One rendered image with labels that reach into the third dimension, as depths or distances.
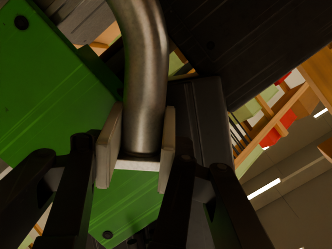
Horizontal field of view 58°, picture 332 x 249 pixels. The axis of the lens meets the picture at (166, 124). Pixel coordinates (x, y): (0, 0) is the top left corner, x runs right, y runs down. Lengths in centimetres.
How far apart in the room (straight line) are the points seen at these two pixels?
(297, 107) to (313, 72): 326
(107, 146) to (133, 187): 11
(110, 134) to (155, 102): 4
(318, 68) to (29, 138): 89
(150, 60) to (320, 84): 87
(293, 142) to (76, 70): 957
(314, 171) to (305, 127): 216
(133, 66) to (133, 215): 15
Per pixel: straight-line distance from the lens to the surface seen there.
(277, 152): 979
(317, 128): 977
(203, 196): 16
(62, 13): 26
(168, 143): 17
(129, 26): 19
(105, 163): 17
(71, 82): 24
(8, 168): 46
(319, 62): 103
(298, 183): 791
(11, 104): 27
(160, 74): 20
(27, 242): 669
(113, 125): 18
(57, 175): 16
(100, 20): 87
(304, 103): 427
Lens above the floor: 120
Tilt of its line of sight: 2 degrees up
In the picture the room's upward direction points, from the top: 142 degrees clockwise
